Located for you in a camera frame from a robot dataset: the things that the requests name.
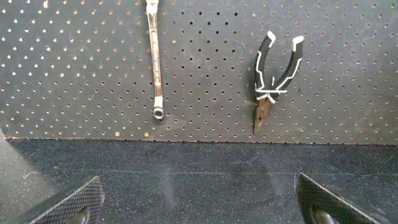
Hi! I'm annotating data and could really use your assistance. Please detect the black pegboard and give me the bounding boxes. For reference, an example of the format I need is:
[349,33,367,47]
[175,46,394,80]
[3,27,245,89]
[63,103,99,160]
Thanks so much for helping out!
[0,0,398,146]

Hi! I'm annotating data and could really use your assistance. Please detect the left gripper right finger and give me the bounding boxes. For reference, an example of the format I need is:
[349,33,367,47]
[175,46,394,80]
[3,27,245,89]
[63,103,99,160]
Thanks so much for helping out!
[294,172,398,224]

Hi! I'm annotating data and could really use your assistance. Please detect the wrench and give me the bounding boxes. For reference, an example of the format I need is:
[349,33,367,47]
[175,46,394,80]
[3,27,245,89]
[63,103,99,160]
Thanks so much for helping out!
[145,0,166,121]

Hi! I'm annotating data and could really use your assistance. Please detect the black and white pliers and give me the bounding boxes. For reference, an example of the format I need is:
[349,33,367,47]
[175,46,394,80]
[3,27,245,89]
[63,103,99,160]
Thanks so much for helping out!
[252,30,305,136]

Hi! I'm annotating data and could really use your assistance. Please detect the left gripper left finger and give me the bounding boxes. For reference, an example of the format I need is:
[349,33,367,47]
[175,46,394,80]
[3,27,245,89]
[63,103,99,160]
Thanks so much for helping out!
[0,175,106,224]

